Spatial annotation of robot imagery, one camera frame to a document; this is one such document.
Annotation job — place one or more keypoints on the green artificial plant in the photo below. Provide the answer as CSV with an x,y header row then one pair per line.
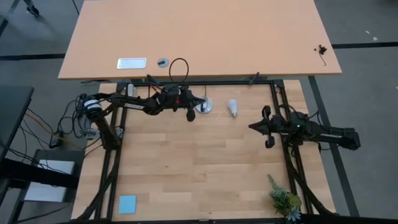
x,y
283,199

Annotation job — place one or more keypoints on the light wooden desk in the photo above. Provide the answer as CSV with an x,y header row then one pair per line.
x,y
202,31

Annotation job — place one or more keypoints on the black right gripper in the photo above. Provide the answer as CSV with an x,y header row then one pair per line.
x,y
280,126

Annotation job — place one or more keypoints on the white lightbulb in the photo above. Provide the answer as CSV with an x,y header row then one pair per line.
x,y
232,105

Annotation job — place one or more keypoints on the blue sticky note pad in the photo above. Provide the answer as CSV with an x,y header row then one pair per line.
x,y
127,204

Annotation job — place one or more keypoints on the black aluminium table frame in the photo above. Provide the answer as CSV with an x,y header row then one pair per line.
x,y
224,83

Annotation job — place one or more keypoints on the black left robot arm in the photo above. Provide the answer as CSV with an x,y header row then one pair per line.
x,y
133,105

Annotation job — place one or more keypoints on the white power strip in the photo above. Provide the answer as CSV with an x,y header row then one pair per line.
x,y
131,90

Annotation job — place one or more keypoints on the chrome lamp socket base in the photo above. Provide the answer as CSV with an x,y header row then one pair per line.
x,y
209,107

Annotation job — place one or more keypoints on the black side desk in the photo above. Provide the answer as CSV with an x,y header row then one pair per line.
x,y
12,118

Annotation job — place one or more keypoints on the grey clamp bracket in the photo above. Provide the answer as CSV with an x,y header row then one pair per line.
x,y
90,133

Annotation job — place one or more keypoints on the white flat box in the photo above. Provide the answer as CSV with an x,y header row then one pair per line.
x,y
46,193

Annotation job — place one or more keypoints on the small black tool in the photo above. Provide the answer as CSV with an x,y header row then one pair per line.
x,y
321,49

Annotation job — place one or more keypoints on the black metal crossbar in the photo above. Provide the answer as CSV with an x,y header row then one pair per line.
x,y
37,174

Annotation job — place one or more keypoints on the white rectangular label plate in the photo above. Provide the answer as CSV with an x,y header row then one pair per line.
x,y
132,63

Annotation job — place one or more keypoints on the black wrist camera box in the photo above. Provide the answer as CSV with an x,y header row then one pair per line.
x,y
297,118
174,92

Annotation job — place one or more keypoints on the black power adapter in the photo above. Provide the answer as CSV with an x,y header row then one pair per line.
x,y
56,140

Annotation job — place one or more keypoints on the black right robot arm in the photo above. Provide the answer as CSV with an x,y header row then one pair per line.
x,y
335,137

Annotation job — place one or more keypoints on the person's foot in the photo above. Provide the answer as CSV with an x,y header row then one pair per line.
x,y
31,9

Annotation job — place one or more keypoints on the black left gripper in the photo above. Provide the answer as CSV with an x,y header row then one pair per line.
x,y
174,102

